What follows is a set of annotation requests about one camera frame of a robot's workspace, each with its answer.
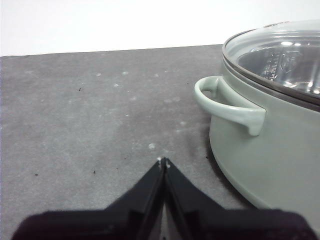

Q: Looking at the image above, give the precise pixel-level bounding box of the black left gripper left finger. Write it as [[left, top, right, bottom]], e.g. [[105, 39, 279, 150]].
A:
[[11, 157, 166, 240]]

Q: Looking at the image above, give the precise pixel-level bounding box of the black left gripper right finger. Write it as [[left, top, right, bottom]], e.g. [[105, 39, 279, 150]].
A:
[[161, 157, 316, 240]]

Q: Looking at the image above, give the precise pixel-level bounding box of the glass lid with green knob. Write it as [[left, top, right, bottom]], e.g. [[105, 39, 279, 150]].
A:
[[222, 19, 320, 107]]

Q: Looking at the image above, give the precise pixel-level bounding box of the pale green electric steamer pot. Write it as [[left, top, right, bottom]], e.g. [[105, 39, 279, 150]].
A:
[[194, 43, 320, 213]]

